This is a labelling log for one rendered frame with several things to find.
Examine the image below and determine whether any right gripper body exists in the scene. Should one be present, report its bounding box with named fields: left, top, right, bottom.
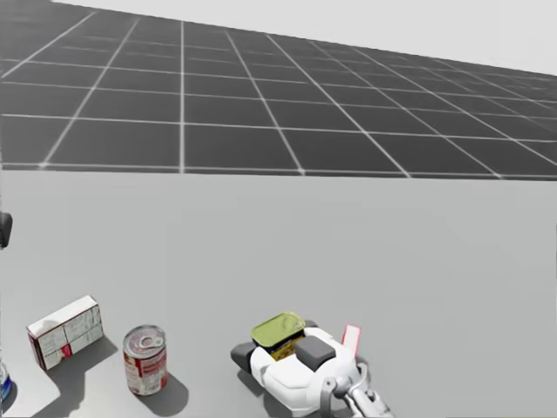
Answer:
left=249, top=327, right=370, bottom=411

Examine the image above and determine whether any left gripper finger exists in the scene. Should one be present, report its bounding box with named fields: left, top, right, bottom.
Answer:
left=0, top=212, right=14, bottom=250

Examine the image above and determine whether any green and blue rectangular can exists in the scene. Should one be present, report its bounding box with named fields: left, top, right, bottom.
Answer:
left=250, top=310, right=307, bottom=363

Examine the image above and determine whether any red and white can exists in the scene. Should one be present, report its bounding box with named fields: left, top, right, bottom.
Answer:
left=122, top=323, right=169, bottom=397

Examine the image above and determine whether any blue flat can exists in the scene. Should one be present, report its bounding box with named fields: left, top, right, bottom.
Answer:
left=0, top=360, right=15, bottom=405

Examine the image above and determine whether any red and white carton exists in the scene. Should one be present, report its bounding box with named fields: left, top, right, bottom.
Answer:
left=26, top=294, right=105, bottom=372
left=340, top=323, right=363, bottom=359

